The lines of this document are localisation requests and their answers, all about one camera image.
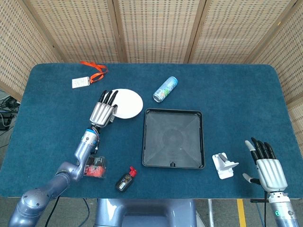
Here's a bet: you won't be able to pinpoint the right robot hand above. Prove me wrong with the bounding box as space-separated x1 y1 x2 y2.
242 137 289 192

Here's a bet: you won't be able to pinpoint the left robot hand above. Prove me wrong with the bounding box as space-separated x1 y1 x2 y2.
89 89 119 129

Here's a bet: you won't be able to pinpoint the white round plate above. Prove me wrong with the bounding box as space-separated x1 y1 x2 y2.
110 88 144 120

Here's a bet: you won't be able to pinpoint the black square plastic tray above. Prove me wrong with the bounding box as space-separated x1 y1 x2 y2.
141 108 205 169

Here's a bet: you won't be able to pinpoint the white badge card holder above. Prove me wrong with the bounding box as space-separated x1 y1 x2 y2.
71 76 90 89

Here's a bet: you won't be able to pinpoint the white phone stand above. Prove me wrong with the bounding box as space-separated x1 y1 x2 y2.
212 152 240 180

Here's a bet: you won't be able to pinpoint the red snack packet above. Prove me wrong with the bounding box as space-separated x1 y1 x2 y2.
83 155 107 178

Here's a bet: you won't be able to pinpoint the blue tablecloth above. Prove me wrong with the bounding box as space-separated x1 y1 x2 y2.
0 62 303 199

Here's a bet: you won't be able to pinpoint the printed drink can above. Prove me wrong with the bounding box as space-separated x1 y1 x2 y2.
152 76 178 104

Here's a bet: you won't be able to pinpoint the black ink bottle red cap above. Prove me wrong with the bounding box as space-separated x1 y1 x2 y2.
115 166 137 193

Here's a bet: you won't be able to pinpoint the woven folding screen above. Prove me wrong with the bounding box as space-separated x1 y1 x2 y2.
0 0 303 145

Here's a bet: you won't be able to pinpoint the robot torso base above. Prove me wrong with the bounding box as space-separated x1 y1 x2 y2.
94 198 201 227

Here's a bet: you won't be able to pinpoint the orange lanyard strap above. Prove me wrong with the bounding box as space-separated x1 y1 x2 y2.
80 61 108 84

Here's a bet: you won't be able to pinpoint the black floor cables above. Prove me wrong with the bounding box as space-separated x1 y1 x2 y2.
0 96 21 131

